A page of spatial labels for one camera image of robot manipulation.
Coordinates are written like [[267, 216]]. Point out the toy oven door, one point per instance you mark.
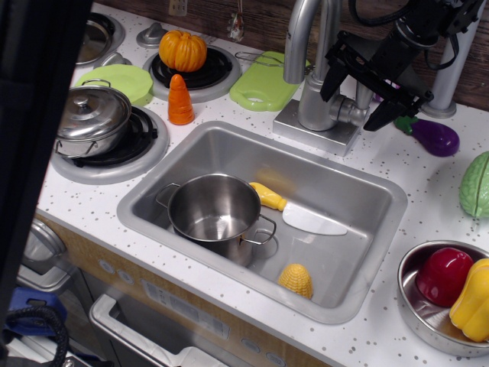
[[139, 336]]

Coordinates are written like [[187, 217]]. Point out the steel bowl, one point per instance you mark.
[[427, 320]]

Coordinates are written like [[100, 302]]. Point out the lidded steel pot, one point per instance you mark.
[[94, 119]]

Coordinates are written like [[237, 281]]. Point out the blue clamp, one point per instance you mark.
[[36, 313]]

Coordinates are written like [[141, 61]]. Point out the silver faucet lever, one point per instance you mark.
[[354, 111]]

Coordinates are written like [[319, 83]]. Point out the green toy cabbage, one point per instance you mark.
[[473, 190]]

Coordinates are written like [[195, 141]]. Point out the purple striped toy onion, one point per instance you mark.
[[378, 98]]

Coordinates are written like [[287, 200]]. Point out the silver stove knob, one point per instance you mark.
[[151, 36]]

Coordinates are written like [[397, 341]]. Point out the green toy cutting board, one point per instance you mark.
[[263, 89]]

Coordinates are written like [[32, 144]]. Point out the back stove burner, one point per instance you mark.
[[213, 80]]

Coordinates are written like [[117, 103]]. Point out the silver toy faucet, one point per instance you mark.
[[311, 120]]

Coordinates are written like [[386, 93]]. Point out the wire whisk utensil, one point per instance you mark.
[[260, 59]]

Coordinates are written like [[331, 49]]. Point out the green toy plate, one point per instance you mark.
[[132, 81]]

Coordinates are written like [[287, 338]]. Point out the yellow handled toy knife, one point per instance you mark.
[[297, 216]]

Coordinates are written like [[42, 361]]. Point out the silver support pole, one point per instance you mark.
[[443, 106]]

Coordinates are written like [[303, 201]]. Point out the red toy pepper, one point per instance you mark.
[[442, 276]]

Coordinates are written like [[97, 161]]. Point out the steel pot in sink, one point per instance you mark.
[[216, 211]]

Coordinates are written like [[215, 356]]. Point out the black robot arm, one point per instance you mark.
[[424, 22]]

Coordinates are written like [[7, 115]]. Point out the silver sink basin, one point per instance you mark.
[[342, 267]]

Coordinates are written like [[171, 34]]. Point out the hanging glass ornament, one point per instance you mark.
[[236, 25]]

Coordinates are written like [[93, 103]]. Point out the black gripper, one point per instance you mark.
[[371, 62]]

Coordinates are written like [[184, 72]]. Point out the purple toy eggplant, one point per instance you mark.
[[439, 140]]

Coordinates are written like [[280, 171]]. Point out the silver front knob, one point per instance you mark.
[[44, 248]]

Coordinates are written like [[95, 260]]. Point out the yellow toy pepper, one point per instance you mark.
[[470, 312]]

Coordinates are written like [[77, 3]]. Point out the orange toy pumpkin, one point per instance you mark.
[[182, 51]]

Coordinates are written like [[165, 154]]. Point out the steel pot lid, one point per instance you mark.
[[96, 41]]

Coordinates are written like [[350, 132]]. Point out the orange toy carrot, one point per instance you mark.
[[180, 108]]

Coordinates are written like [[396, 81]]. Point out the front stove burner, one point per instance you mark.
[[143, 145]]

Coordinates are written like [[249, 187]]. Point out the yellow toy corn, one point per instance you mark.
[[296, 278]]

